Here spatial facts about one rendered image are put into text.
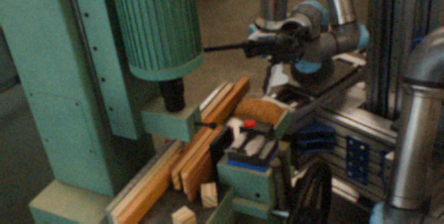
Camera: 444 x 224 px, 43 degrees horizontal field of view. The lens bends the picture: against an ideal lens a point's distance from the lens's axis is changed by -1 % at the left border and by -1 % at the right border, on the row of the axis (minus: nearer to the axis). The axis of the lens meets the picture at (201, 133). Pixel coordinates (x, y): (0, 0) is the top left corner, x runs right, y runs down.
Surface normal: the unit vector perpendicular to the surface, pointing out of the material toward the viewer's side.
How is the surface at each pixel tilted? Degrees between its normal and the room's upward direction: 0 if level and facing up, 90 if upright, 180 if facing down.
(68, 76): 90
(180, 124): 90
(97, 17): 90
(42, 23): 90
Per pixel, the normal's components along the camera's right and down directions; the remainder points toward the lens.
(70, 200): -0.13, -0.81
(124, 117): -0.48, 0.55
